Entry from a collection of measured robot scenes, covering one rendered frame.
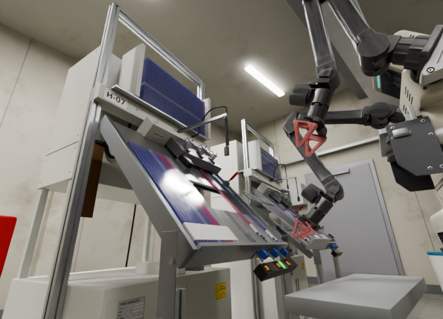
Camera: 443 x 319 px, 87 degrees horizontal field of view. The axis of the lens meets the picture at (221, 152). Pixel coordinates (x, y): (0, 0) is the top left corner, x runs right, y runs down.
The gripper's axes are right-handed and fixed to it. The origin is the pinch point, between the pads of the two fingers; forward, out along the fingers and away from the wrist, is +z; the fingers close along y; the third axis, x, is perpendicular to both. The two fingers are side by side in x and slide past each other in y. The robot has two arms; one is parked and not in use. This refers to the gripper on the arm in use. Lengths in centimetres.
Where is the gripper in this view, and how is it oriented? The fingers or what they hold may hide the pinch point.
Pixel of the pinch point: (298, 236)
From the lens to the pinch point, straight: 110.0
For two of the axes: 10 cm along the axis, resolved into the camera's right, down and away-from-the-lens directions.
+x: 5.9, 5.3, -6.1
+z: -5.9, 8.0, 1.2
